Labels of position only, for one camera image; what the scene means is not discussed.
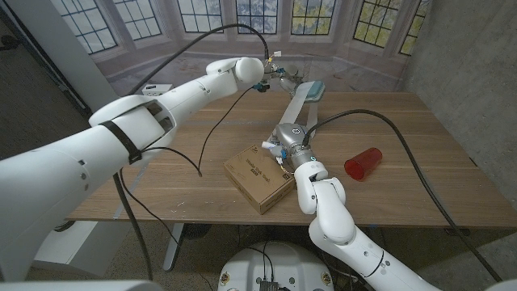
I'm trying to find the white gauze bandage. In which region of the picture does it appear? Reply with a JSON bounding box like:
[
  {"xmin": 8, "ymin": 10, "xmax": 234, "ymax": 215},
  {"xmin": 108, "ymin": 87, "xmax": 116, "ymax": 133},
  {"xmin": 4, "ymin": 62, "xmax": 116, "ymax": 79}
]
[{"xmin": 261, "ymin": 82, "xmax": 321, "ymax": 151}]

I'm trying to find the blue ribbed case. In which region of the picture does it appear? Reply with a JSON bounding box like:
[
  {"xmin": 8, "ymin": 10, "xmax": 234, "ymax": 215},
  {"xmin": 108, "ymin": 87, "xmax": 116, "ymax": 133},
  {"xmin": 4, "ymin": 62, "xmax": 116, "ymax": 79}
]
[{"xmin": 302, "ymin": 79, "xmax": 326, "ymax": 104}]

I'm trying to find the black round fan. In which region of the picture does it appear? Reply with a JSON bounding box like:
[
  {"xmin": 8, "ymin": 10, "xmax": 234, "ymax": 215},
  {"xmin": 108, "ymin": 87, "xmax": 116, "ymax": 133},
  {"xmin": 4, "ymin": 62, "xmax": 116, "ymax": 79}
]
[{"xmin": 181, "ymin": 223, "xmax": 212, "ymax": 240}]

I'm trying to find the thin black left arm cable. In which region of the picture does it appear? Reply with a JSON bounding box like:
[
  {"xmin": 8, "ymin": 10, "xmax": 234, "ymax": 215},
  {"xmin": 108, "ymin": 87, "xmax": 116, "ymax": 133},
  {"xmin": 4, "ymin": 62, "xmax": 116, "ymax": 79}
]
[{"xmin": 119, "ymin": 86, "xmax": 256, "ymax": 291}]

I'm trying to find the brown cardboard package box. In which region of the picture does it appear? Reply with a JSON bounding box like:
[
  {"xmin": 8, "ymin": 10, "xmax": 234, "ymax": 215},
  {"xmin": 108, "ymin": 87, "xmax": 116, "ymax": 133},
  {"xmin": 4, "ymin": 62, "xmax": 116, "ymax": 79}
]
[{"xmin": 223, "ymin": 144, "xmax": 296, "ymax": 215}]

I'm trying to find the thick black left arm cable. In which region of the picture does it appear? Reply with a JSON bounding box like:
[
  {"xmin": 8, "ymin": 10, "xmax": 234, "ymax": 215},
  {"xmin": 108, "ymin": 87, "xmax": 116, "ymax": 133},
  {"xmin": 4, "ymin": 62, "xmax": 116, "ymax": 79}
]
[{"xmin": 111, "ymin": 23, "xmax": 271, "ymax": 282}]

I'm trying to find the printed window backdrop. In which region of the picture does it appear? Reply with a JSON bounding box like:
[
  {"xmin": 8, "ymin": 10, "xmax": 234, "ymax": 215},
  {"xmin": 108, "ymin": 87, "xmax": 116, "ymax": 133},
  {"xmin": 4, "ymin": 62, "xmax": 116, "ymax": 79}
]
[{"xmin": 50, "ymin": 0, "xmax": 433, "ymax": 98}]

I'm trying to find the grey metal table leg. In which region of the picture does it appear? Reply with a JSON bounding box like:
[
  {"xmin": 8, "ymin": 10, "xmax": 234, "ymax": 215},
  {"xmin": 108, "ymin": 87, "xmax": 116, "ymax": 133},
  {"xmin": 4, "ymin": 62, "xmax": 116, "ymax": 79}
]
[
  {"xmin": 162, "ymin": 222, "xmax": 186, "ymax": 272},
  {"xmin": 367, "ymin": 226, "xmax": 395, "ymax": 268}
]

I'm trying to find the grey black sneaker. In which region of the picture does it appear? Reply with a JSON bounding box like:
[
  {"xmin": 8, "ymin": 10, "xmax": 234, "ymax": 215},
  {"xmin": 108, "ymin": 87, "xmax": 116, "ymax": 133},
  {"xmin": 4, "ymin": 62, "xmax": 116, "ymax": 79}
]
[{"xmin": 53, "ymin": 220, "xmax": 77, "ymax": 234}]

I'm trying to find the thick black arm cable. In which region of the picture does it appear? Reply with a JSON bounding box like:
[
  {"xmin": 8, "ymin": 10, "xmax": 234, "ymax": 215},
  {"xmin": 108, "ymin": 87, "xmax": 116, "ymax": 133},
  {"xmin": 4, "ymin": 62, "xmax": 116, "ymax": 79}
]
[
  {"xmin": 302, "ymin": 108, "xmax": 504, "ymax": 283},
  {"xmin": 111, "ymin": 23, "xmax": 271, "ymax": 282}
]

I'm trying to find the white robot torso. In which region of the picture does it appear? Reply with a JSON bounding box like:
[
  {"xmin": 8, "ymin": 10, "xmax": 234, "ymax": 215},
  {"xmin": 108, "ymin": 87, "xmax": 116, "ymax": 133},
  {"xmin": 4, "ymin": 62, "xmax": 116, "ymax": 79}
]
[{"xmin": 217, "ymin": 241, "xmax": 335, "ymax": 291}]

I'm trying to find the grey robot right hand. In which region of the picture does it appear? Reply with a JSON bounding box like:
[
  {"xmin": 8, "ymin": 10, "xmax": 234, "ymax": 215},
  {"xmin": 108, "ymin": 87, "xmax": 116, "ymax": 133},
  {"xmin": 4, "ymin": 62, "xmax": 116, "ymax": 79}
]
[{"xmin": 261, "ymin": 122, "xmax": 316, "ymax": 165}]

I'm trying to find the white power strip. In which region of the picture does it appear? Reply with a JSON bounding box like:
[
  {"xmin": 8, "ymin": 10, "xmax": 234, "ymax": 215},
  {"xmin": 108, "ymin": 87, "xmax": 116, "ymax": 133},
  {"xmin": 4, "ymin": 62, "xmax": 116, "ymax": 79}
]
[{"xmin": 141, "ymin": 83, "xmax": 174, "ymax": 97}]

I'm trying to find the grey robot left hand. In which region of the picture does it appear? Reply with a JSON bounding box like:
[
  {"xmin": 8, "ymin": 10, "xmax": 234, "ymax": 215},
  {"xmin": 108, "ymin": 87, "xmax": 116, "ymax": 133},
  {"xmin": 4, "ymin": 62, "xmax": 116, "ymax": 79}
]
[{"xmin": 263, "ymin": 59, "xmax": 303, "ymax": 99}]

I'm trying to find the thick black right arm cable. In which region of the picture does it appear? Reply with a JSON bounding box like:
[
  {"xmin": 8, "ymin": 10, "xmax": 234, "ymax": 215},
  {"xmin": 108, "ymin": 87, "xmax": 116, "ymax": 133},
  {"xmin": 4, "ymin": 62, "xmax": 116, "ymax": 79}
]
[{"xmin": 302, "ymin": 108, "xmax": 504, "ymax": 283}]

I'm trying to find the white robot head housing edge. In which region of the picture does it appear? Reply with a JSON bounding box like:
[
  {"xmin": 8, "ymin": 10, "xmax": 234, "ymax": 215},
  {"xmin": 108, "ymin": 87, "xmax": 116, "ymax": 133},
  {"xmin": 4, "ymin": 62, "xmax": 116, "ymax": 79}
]
[{"xmin": 0, "ymin": 280, "xmax": 162, "ymax": 291}]

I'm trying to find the red plastic cup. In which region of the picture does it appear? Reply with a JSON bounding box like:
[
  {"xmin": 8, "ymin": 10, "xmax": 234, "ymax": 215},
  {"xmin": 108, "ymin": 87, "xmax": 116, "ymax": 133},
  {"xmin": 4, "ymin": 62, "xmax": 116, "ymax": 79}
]
[{"xmin": 343, "ymin": 147, "xmax": 384, "ymax": 182}]

